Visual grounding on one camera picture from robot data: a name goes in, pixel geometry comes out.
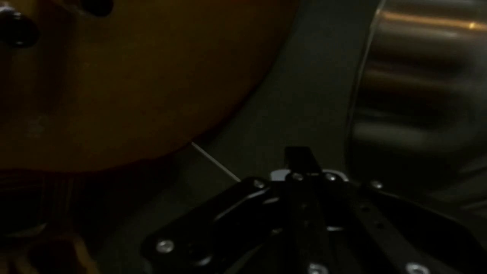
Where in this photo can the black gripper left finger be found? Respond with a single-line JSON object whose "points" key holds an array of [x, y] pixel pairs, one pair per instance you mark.
{"points": [[229, 223]]}

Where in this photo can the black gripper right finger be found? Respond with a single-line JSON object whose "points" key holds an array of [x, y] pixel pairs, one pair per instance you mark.
{"points": [[386, 229]]}

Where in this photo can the small dark jar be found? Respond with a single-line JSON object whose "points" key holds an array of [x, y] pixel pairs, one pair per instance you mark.
{"points": [[18, 28]]}

